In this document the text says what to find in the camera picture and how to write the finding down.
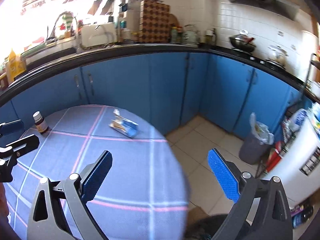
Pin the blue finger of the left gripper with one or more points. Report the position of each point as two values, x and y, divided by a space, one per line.
23 146
7 128

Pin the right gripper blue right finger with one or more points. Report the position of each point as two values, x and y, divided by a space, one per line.
224 175

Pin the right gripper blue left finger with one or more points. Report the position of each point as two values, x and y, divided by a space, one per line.
93 176

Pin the grey trash bin with bag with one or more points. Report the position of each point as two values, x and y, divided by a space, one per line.
257 143

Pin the blue kitchen cabinets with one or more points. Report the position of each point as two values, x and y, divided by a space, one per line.
165 89

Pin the brown medicine bottle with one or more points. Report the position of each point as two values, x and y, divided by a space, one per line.
40 122

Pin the black round stool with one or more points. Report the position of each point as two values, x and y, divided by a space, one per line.
224 226

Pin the plaid blue tablecloth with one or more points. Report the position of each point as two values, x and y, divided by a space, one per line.
144 195

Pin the yellow oil jug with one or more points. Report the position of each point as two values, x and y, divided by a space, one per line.
14 66

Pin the torn blue white carton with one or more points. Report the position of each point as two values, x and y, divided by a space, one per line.
124 125

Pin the white appliance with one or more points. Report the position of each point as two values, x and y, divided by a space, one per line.
298 170

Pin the white dish basin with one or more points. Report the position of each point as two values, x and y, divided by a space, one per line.
98 35

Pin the white ceramic pot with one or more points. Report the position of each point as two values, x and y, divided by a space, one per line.
277 55

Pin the black wok with lid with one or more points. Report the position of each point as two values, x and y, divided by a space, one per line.
242 41

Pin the green kettle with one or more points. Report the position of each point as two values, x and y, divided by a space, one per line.
190 35

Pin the checkered cutting board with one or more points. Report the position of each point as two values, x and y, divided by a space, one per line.
154 22

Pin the black wire rack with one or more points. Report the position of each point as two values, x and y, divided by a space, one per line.
289 126

